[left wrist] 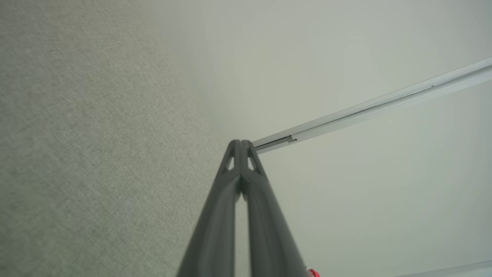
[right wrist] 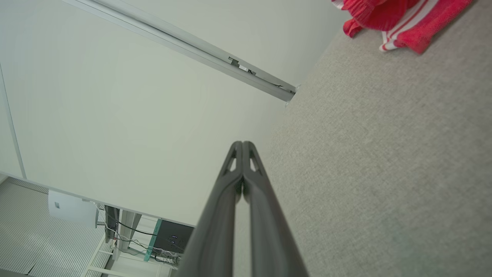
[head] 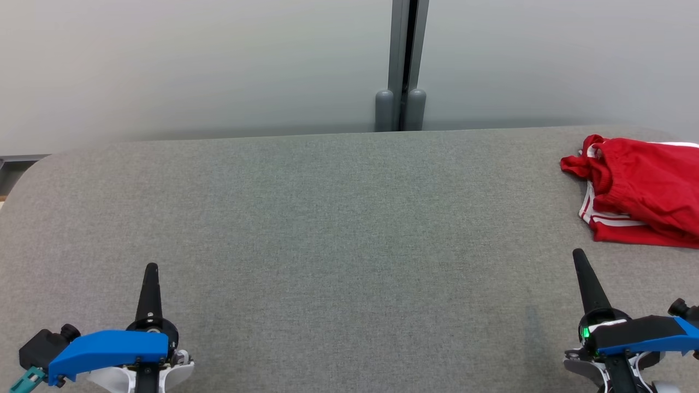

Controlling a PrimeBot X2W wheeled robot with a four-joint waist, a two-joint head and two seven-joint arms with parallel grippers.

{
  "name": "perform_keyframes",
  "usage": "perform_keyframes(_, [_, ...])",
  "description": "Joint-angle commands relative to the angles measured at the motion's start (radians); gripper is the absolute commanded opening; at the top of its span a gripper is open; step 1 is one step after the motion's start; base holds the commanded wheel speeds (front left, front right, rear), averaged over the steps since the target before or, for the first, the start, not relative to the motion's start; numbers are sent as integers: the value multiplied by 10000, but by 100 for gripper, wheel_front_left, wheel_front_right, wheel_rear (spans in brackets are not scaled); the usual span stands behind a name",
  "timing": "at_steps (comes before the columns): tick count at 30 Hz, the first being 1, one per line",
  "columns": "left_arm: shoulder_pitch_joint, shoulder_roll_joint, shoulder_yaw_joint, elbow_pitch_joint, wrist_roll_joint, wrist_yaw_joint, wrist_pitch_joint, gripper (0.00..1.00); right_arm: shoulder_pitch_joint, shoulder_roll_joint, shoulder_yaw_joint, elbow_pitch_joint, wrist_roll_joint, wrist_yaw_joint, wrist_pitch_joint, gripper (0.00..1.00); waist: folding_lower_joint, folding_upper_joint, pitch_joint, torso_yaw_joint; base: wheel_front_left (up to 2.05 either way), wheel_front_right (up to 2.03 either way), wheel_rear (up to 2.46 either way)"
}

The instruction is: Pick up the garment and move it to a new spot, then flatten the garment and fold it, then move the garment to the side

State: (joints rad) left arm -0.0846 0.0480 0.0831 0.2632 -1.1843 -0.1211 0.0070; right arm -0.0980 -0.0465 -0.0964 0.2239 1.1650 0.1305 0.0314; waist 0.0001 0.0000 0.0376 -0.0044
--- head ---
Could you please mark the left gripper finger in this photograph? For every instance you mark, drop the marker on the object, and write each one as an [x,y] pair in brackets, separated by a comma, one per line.
[150,295]

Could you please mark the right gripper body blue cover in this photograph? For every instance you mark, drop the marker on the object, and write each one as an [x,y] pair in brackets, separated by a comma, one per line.
[644,333]

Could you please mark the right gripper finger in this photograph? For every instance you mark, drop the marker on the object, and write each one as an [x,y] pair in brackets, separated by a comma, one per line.
[590,284]

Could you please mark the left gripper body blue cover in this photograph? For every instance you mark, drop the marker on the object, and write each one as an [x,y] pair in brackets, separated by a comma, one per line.
[109,349]

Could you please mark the red shirt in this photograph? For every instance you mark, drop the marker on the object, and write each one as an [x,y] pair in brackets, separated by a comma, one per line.
[650,174]

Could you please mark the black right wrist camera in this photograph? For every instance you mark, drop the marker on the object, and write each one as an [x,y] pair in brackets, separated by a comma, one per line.
[687,310]

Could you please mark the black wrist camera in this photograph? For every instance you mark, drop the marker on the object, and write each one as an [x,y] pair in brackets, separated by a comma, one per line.
[687,310]
[41,346]

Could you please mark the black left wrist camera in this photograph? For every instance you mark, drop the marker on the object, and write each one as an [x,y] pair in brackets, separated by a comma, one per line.
[41,346]

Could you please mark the grey wall base rail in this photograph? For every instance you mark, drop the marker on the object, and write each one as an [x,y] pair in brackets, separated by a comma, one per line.
[19,169]

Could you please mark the grey partition post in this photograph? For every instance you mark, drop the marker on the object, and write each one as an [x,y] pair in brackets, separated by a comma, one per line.
[403,54]

